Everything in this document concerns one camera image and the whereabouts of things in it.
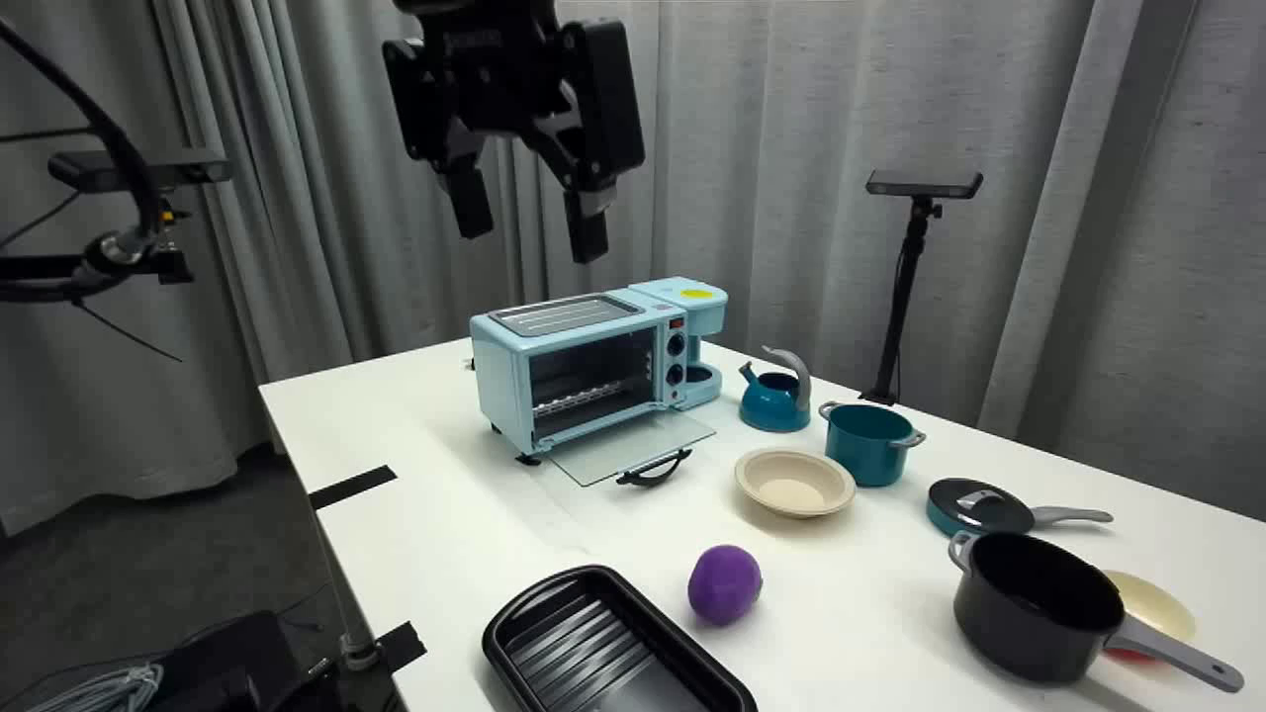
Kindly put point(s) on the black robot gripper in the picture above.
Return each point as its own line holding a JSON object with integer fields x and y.
{"x": 495, "y": 64}

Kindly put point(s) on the light blue toaster oven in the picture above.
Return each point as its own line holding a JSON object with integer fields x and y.
{"x": 507, "y": 362}

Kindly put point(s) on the grey curtain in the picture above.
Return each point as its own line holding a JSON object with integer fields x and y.
{"x": 791, "y": 132}

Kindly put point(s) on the teal kettle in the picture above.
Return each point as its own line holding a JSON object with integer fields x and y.
{"x": 773, "y": 405}

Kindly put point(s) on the black tape strip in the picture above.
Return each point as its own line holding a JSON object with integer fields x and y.
{"x": 354, "y": 487}

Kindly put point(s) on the cream bowl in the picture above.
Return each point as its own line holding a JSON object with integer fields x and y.
{"x": 791, "y": 493}

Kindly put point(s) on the teal pot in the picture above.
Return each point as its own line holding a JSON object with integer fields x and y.
{"x": 872, "y": 456}

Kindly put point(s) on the purple ball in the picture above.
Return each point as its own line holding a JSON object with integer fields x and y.
{"x": 726, "y": 584}

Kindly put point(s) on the black baking tray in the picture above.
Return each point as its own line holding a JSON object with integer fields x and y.
{"x": 595, "y": 653}

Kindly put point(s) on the black table clamp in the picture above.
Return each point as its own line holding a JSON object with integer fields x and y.
{"x": 397, "y": 649}

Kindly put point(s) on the black chair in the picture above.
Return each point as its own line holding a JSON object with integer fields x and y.
{"x": 223, "y": 667}

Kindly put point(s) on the grey plastic bag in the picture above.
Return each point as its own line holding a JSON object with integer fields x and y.
{"x": 79, "y": 691}

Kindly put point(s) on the cream plate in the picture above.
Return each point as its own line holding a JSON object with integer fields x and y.
{"x": 1165, "y": 602}

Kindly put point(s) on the black camera stand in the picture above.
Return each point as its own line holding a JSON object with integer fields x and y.
{"x": 902, "y": 304}

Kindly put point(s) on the black camera bar on stand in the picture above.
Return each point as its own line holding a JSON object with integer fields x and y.
{"x": 923, "y": 184}

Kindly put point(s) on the black camera bar on arm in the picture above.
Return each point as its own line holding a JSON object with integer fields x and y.
{"x": 132, "y": 169}

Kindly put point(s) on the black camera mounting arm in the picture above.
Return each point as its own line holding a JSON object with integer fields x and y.
{"x": 132, "y": 267}

